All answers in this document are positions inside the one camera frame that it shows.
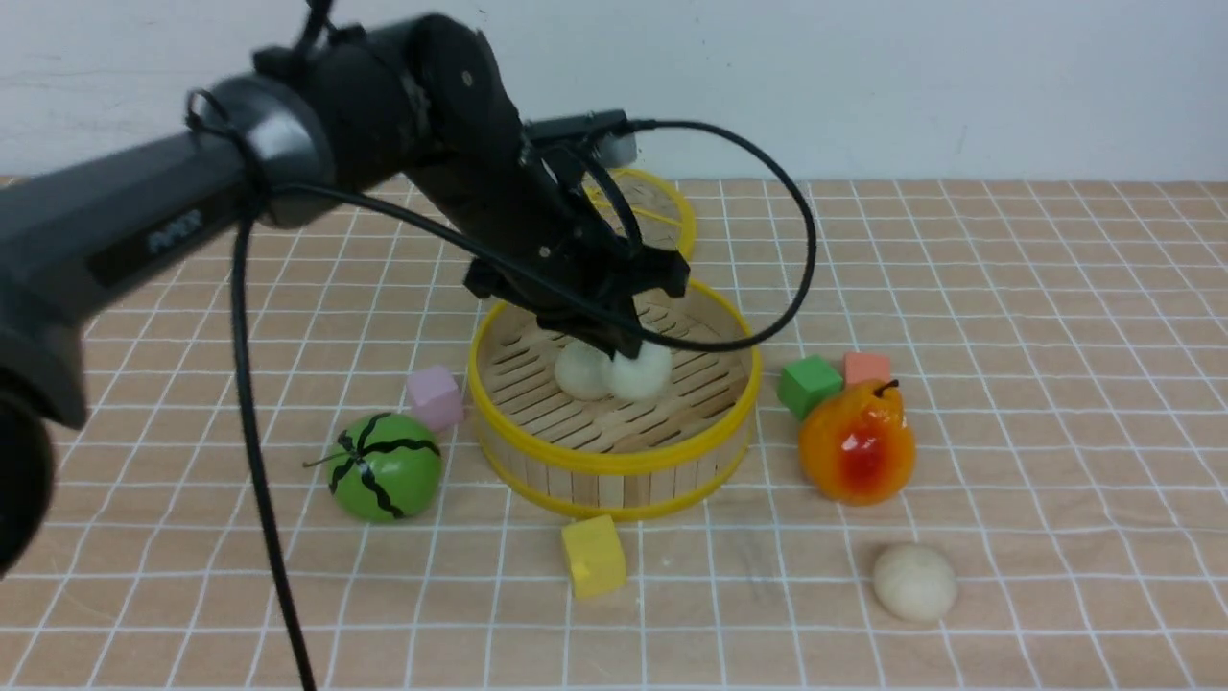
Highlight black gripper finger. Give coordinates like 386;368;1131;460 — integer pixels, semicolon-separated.
535;312;615;358
596;298;645;360

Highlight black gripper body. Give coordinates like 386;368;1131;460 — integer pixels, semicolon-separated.
406;14;690;319

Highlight white bun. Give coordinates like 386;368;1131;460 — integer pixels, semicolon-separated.
554;340;612;401
871;542;957;625
602;342;673;403

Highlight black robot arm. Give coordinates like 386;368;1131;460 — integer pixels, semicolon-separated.
1;1;690;569

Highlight bamboo steamer lid yellow rim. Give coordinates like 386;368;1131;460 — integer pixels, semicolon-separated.
609;169;698;259

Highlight pink cube block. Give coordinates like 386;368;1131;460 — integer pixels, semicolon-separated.
405;366;465;432

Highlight green cube block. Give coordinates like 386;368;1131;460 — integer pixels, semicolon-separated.
776;355;845;421

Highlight yellow cube block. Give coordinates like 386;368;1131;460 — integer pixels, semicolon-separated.
561;515;628;599

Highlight salmon cube block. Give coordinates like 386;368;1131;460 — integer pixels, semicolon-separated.
842;351;893;390

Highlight green toy watermelon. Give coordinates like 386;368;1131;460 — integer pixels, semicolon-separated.
302;412;445;522

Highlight orange toy pear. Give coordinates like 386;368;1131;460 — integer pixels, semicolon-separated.
798;379;917;507

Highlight checked orange tablecloth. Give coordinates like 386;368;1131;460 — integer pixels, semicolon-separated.
0;173;1228;691

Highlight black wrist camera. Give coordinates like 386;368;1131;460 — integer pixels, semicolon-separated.
526;109;639;169

